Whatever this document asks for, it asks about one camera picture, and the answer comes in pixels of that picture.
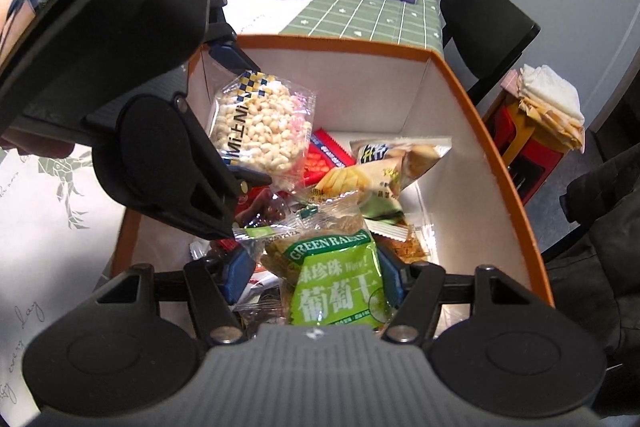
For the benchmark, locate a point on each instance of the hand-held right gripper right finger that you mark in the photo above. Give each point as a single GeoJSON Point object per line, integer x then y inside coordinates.
{"type": "Point", "coordinates": [389, 279]}

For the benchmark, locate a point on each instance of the clear packet of yellow crisps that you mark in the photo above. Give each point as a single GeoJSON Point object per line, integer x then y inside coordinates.
{"type": "Point", "coordinates": [405, 249]}

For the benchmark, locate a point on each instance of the orange cardboard box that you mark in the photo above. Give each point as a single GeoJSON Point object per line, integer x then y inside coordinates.
{"type": "Point", "coordinates": [350, 82]}

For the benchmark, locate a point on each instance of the dark red candy bag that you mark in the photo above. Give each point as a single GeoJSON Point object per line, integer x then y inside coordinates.
{"type": "Point", "coordinates": [270, 209]}

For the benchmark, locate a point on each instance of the yellow potato chips bag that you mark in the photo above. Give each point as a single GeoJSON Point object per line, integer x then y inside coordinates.
{"type": "Point", "coordinates": [380, 167]}

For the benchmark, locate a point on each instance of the puffed rice cake packet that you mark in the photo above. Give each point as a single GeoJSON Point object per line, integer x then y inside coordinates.
{"type": "Point", "coordinates": [260, 127]}

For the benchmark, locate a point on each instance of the dark jacket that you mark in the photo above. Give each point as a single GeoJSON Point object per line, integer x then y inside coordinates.
{"type": "Point", "coordinates": [600, 257]}

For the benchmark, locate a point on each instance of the red stool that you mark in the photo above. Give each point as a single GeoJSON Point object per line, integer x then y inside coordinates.
{"type": "Point", "coordinates": [530, 162]}

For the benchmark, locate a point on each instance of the red snack packet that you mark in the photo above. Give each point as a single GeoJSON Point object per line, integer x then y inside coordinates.
{"type": "Point", "coordinates": [325, 162]}

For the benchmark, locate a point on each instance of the white printed table runner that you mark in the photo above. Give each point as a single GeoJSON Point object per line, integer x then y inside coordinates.
{"type": "Point", "coordinates": [50, 257]}

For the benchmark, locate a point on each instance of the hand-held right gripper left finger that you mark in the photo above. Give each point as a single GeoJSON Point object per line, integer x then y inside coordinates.
{"type": "Point", "coordinates": [240, 274]}

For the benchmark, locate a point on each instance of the black chair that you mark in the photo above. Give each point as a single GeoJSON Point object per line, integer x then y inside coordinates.
{"type": "Point", "coordinates": [485, 17]}

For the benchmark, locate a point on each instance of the person's left hand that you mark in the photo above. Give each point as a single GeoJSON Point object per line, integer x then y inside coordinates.
{"type": "Point", "coordinates": [35, 148]}

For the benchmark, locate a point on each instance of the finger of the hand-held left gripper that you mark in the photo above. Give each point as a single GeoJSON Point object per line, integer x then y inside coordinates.
{"type": "Point", "coordinates": [230, 57]}
{"type": "Point", "coordinates": [220, 187]}

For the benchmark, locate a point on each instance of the green raisin packet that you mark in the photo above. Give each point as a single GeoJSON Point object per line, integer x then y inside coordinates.
{"type": "Point", "coordinates": [335, 287]}

